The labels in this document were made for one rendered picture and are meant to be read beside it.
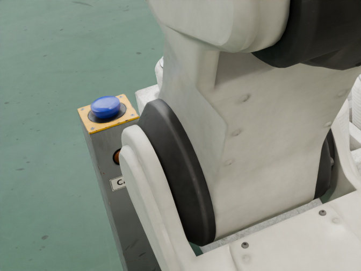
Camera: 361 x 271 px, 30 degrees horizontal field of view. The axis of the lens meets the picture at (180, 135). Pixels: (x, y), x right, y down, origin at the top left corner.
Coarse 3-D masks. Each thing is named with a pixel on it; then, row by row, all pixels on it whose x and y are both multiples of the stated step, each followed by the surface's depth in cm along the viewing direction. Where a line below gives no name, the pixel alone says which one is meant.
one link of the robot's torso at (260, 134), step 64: (192, 0) 32; (256, 0) 27; (192, 64) 38; (256, 64) 42; (192, 128) 55; (256, 128) 48; (320, 128) 53; (192, 192) 57; (256, 192) 58; (320, 192) 63
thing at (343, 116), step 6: (348, 102) 97; (342, 108) 95; (348, 108) 97; (342, 114) 95; (348, 114) 97; (342, 120) 95; (348, 120) 97; (342, 126) 96; (348, 126) 98; (348, 132) 98; (348, 138) 99; (348, 144) 99
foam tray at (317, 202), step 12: (156, 84) 123; (144, 96) 120; (156, 96) 121; (360, 132) 101; (360, 144) 99; (360, 156) 96; (360, 168) 96; (312, 204) 96; (288, 216) 96; (252, 228) 95; (264, 228) 95; (228, 240) 94; (204, 252) 109
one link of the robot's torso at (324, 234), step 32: (128, 128) 61; (128, 160) 60; (352, 160) 63; (128, 192) 65; (160, 192) 57; (352, 192) 60; (160, 224) 58; (288, 224) 58; (320, 224) 58; (352, 224) 59; (160, 256) 60; (192, 256) 57; (224, 256) 57; (256, 256) 56; (288, 256) 56; (320, 256) 55; (352, 256) 55
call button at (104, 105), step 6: (108, 96) 92; (96, 102) 91; (102, 102) 90; (108, 102) 90; (114, 102) 90; (96, 108) 89; (102, 108) 89; (108, 108) 89; (114, 108) 89; (96, 114) 89; (102, 114) 89; (108, 114) 89; (114, 114) 90
